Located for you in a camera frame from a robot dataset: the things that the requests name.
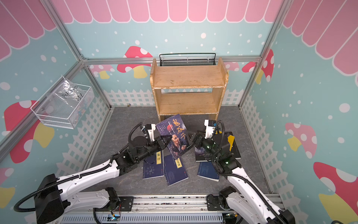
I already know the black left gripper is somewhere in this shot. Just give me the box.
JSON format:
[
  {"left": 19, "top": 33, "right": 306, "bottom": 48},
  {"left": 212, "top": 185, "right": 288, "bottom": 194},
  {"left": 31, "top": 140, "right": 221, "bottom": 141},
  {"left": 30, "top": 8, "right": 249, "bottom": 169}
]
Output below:
[{"left": 136, "top": 135, "right": 173, "bottom": 163}]

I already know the purple portrait cover book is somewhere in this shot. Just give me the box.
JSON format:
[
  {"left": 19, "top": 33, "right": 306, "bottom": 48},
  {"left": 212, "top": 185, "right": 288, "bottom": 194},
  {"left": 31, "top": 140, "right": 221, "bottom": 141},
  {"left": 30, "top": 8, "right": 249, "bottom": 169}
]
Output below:
[{"left": 156, "top": 114, "right": 190, "bottom": 159}]

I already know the yellow cover book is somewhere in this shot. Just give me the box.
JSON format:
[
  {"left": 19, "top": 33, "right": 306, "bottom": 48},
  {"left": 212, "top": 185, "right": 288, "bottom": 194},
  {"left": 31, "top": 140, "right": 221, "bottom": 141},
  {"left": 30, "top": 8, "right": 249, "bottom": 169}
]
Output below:
[{"left": 213, "top": 131, "right": 235, "bottom": 153}]

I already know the dark wolf cover book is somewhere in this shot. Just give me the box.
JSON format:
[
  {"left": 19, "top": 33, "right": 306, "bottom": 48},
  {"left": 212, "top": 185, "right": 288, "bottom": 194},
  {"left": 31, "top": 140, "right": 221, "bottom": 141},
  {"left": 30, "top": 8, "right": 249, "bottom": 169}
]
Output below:
[{"left": 194, "top": 147, "right": 220, "bottom": 162}]

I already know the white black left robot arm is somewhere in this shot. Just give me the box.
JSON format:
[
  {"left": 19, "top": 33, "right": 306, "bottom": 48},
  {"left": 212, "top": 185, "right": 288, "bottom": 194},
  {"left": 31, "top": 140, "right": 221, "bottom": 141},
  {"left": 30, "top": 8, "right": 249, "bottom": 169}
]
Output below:
[{"left": 14, "top": 123, "right": 170, "bottom": 224}]

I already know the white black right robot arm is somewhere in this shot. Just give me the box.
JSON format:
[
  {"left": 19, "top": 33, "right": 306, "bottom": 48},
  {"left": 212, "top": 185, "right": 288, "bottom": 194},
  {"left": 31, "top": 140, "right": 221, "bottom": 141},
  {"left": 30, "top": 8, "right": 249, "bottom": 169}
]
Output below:
[{"left": 188, "top": 120, "right": 296, "bottom": 224}]

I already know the black book under stack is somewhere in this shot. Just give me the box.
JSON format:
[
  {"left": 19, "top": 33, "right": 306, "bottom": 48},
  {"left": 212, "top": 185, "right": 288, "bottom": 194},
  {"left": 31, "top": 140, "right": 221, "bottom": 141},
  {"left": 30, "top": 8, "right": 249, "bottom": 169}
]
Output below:
[{"left": 225, "top": 132, "right": 241, "bottom": 160}]

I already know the navy book left yellow label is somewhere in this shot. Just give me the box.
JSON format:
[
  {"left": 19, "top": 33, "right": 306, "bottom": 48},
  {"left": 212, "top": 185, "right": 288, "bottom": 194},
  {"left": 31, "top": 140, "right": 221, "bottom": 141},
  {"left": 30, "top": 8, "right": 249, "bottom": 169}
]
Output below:
[{"left": 143, "top": 151, "right": 164, "bottom": 179}]

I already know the navy book tilted yellow label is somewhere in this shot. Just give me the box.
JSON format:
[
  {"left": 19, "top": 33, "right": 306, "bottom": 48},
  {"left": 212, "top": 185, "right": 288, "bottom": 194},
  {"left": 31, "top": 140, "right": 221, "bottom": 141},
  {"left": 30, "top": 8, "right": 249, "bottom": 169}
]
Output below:
[{"left": 164, "top": 155, "right": 188, "bottom": 186}]

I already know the blue book small yellow label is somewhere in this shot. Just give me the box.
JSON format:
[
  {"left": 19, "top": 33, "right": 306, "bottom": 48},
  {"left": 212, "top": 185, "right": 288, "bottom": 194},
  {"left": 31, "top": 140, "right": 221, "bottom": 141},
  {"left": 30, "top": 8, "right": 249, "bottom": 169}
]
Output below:
[{"left": 197, "top": 161, "right": 220, "bottom": 182}]

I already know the wooden two-tier bookshelf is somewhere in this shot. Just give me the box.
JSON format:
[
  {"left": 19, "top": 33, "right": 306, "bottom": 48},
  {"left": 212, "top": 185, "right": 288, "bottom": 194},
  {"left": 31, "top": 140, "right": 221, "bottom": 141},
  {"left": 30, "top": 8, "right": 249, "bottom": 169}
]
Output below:
[{"left": 150, "top": 58, "right": 229, "bottom": 121}]

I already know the clear plastic bag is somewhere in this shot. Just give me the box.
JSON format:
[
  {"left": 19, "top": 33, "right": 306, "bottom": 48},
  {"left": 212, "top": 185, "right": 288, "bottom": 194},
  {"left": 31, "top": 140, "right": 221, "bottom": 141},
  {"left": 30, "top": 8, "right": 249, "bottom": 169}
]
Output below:
[{"left": 54, "top": 80, "right": 87, "bottom": 126}]

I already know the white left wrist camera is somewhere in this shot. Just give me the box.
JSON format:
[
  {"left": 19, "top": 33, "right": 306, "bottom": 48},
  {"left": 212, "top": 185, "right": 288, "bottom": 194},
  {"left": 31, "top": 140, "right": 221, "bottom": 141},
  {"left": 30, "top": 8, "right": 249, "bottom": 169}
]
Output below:
[{"left": 141, "top": 124, "right": 156, "bottom": 143}]

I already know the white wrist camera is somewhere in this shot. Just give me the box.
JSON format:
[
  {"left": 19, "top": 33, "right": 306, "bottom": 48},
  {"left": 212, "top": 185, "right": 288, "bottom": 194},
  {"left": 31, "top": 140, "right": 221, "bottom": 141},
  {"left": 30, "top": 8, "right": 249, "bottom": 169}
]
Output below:
[
  {"left": 141, "top": 124, "right": 156, "bottom": 143},
  {"left": 204, "top": 119, "right": 216, "bottom": 139}
]

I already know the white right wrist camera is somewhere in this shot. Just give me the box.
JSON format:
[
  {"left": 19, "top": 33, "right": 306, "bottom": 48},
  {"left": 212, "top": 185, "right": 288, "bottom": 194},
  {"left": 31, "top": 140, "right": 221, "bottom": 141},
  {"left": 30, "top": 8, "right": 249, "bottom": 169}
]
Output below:
[{"left": 204, "top": 119, "right": 216, "bottom": 139}]

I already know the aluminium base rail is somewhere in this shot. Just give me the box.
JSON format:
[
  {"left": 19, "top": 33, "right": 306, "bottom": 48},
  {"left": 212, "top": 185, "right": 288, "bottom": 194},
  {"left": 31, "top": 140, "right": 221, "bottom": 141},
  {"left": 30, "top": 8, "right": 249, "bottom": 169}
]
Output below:
[{"left": 54, "top": 194, "right": 239, "bottom": 224}]

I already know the black wire mesh basket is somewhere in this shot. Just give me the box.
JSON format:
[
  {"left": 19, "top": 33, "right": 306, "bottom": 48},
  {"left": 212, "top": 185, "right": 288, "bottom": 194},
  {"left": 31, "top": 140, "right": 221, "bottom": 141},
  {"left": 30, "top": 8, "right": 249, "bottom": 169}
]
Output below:
[{"left": 159, "top": 53, "right": 216, "bottom": 66}]

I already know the white wire wall basket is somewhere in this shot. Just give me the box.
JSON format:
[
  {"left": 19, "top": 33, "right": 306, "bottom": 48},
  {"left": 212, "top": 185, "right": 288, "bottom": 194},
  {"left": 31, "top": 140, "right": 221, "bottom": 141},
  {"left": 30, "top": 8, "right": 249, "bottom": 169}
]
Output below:
[{"left": 30, "top": 77, "right": 95, "bottom": 129}]

